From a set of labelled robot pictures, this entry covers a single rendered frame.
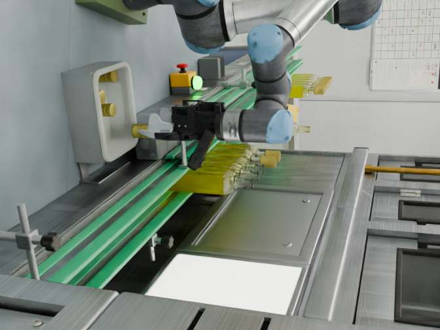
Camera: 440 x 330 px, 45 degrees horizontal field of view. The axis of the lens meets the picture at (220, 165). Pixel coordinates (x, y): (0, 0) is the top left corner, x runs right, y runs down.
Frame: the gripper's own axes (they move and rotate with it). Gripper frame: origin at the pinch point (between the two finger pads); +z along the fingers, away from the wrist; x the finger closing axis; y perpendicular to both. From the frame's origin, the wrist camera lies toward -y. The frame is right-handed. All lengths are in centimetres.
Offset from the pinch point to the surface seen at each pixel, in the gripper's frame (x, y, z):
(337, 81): -609, -111, 24
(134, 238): 15.8, -20.9, -1.8
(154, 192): 5.3, -13.6, -2.7
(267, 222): -17.7, -30.8, -24.7
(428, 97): -609, -132, -92
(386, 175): -71, -35, -55
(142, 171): -3.4, -11.9, 4.5
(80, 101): 7.1, 9.1, 12.7
